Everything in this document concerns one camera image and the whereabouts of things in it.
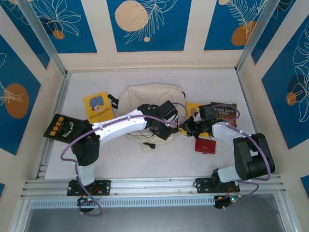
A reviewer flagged yellow book with portrait cover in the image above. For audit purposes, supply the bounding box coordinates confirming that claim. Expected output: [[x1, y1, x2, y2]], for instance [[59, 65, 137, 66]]
[[185, 102, 213, 140]]

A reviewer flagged red pencil case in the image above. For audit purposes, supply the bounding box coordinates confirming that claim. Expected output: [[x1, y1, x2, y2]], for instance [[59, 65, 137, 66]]
[[195, 137, 217, 155]]

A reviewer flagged cream canvas backpack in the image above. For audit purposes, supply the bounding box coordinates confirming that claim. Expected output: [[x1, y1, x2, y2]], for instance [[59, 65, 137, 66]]
[[107, 83, 186, 154]]

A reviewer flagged dark Three Days book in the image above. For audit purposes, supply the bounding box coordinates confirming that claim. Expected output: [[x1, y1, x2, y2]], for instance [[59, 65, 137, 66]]
[[210, 101, 238, 129]]

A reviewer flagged yellow book with blue-haired figure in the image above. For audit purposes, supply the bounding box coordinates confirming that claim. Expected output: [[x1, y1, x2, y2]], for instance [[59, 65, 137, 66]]
[[83, 91, 114, 124]]

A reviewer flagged black book with yellow title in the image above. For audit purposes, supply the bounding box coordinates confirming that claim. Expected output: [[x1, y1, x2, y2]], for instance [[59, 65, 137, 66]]
[[43, 113, 91, 145]]

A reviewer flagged small controller board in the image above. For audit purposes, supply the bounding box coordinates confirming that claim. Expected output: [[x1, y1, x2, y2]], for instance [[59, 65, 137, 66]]
[[77, 196, 97, 206], [214, 195, 242, 210]]

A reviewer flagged grey metal panel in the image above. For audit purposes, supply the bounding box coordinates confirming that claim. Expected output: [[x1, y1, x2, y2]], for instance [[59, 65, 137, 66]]
[[24, 207, 285, 232]]

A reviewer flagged thin black left gripper wire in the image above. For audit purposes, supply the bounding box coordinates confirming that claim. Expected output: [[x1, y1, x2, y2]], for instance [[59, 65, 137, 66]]
[[139, 130, 156, 140]]

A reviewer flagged aluminium table side rail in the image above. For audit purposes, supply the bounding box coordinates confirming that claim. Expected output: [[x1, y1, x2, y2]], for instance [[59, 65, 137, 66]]
[[235, 70, 273, 174], [36, 72, 72, 179]]

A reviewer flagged aluminium mounting rail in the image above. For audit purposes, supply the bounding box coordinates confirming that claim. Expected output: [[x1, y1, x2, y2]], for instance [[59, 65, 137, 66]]
[[20, 175, 288, 199]]

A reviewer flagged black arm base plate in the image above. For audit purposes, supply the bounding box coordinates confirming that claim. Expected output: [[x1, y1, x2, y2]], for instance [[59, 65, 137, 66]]
[[67, 180, 112, 196], [196, 177, 241, 194]]

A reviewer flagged grey slotted cable duct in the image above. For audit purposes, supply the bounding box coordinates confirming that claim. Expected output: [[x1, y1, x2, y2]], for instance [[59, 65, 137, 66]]
[[31, 195, 215, 209]]

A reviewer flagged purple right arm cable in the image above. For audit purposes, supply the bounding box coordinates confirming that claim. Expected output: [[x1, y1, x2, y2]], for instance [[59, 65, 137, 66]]
[[212, 103, 272, 211]]

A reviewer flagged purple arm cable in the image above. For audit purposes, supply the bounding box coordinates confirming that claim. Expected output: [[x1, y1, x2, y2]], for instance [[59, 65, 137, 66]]
[[212, 103, 272, 211], [60, 101, 191, 217]]

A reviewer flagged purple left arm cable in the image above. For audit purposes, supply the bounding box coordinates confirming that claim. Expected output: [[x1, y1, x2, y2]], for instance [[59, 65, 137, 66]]
[[60, 101, 191, 217]]

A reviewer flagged aluminium frame post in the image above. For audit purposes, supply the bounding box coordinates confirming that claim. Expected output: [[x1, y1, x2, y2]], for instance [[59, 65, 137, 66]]
[[16, 0, 70, 78], [235, 0, 276, 74]]

